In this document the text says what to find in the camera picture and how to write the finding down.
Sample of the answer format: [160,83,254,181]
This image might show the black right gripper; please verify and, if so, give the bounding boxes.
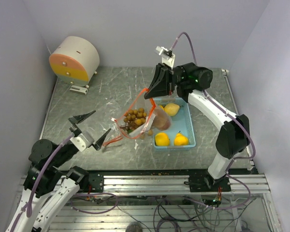
[144,62,196,100]

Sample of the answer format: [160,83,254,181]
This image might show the brown round fruit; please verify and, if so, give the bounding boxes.
[152,108,171,131]

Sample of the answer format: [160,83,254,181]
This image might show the brown longan bunch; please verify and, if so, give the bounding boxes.
[119,108,155,139]

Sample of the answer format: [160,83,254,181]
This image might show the clear orange zip top bag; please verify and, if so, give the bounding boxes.
[110,87,172,141]

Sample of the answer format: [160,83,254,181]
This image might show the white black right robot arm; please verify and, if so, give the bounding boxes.
[145,63,252,191]

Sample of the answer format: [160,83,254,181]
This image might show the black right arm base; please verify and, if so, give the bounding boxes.
[184,174,231,192]

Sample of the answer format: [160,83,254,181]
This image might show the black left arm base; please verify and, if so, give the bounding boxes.
[66,166,104,193]

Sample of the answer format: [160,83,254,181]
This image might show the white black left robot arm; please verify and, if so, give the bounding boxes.
[7,111,108,232]

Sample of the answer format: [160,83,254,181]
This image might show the yellow lemon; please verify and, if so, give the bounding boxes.
[164,103,180,116]

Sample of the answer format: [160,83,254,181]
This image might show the light blue plastic basket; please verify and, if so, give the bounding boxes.
[154,98,196,151]

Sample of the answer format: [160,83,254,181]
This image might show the orange fruit left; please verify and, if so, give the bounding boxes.
[155,132,170,146]

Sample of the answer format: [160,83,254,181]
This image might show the orange fruit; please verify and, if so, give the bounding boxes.
[155,132,170,146]
[174,132,189,146]

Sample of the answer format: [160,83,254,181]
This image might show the orange fruit right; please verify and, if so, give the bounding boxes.
[174,132,189,146]

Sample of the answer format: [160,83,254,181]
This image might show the white corner clip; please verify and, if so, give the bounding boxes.
[221,69,230,75]

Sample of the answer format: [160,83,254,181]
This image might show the cream cylindrical drawer box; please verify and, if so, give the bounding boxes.
[49,36,100,87]

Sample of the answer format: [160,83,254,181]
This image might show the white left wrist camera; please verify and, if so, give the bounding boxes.
[73,131,94,152]

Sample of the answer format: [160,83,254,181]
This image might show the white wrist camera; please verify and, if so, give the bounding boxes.
[73,131,94,152]
[155,46,175,69]

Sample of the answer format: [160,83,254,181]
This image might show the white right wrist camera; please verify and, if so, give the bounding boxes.
[155,46,175,69]

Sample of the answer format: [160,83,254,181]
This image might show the small white metal bracket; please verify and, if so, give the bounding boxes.
[70,85,88,95]

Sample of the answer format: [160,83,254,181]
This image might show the purple floor cable loop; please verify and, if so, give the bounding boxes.
[70,192,120,214]

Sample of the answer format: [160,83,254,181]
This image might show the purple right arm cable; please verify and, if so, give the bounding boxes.
[170,31,257,179]

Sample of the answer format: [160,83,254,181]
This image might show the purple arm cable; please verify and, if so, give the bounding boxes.
[170,31,257,179]
[7,132,75,232]

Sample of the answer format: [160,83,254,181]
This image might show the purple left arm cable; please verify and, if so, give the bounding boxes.
[7,132,75,232]

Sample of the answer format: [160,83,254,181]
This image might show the aluminium rail frame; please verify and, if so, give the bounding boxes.
[47,172,275,232]

